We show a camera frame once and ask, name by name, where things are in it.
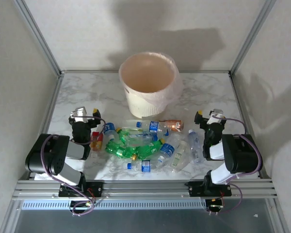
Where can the aluminium rear crossbar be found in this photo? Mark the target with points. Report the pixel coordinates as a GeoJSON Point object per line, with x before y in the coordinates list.
{"type": "Point", "coordinates": [87, 71]}

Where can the clear bottle blue-white label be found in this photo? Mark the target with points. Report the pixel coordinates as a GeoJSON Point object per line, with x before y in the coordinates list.
{"type": "Point", "coordinates": [139, 138]}

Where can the copper brown label bottle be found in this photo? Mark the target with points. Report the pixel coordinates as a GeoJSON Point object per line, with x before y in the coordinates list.
{"type": "Point", "coordinates": [174, 125]}

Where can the crushed blue label bottle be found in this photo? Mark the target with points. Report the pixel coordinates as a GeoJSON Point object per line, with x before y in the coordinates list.
{"type": "Point", "coordinates": [167, 149]}

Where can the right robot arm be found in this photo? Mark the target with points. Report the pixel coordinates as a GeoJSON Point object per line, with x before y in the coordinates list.
{"type": "Point", "coordinates": [242, 155]}

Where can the cream plastic bin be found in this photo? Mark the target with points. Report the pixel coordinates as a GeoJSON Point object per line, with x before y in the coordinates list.
{"type": "Point", "coordinates": [140, 106]}

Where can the aluminium side rail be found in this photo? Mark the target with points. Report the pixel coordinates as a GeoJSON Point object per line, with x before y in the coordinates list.
{"type": "Point", "coordinates": [54, 97]}
{"type": "Point", "coordinates": [239, 97]}

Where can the red orange drink bottle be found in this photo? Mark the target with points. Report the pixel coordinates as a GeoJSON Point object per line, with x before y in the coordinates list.
{"type": "Point", "coordinates": [97, 143]}

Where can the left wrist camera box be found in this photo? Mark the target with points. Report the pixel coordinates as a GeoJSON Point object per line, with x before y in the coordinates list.
{"type": "Point", "coordinates": [78, 112]}

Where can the blue label bottle white cap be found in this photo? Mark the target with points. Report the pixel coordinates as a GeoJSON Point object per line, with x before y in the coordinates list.
{"type": "Point", "coordinates": [109, 128]}

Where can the clear water bottle blue cap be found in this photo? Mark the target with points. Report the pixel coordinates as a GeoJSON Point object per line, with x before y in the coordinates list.
{"type": "Point", "coordinates": [145, 165]}

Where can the grey metal panel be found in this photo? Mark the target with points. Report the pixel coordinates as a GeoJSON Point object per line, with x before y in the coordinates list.
{"type": "Point", "coordinates": [145, 221]}

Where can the translucent pink bin liner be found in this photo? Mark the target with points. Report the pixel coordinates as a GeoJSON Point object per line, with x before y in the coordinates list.
{"type": "Point", "coordinates": [174, 92]}

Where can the aluminium frame post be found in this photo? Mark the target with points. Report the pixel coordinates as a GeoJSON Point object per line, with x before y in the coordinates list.
{"type": "Point", "coordinates": [251, 36]}
{"type": "Point", "coordinates": [38, 36]}

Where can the clear plastic bottle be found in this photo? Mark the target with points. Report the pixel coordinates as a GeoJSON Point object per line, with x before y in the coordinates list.
{"type": "Point", "coordinates": [131, 124]}
{"type": "Point", "coordinates": [174, 139]}

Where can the clear Pepsi bottle blue cap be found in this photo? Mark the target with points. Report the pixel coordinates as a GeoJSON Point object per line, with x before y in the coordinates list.
{"type": "Point", "coordinates": [153, 126]}

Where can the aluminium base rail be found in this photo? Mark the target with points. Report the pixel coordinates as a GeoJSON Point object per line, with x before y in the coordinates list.
{"type": "Point", "coordinates": [145, 190]}

